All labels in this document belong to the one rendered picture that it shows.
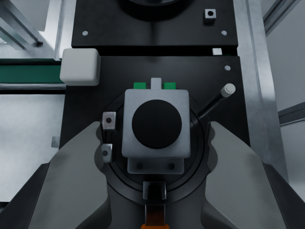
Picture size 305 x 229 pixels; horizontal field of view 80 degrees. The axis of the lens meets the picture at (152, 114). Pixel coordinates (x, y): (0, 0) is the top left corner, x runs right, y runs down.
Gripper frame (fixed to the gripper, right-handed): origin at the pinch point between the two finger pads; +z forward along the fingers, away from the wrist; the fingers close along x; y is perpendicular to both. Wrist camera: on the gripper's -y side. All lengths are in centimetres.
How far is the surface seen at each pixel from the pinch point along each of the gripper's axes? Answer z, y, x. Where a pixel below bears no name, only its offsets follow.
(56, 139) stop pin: 7.9, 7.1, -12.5
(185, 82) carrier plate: 12.7, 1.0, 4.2
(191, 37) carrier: 17.2, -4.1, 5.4
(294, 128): 18.0, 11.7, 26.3
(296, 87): 23.3, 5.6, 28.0
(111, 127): 5.6, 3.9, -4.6
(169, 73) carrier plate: 13.5, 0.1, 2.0
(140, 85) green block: 5.2, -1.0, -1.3
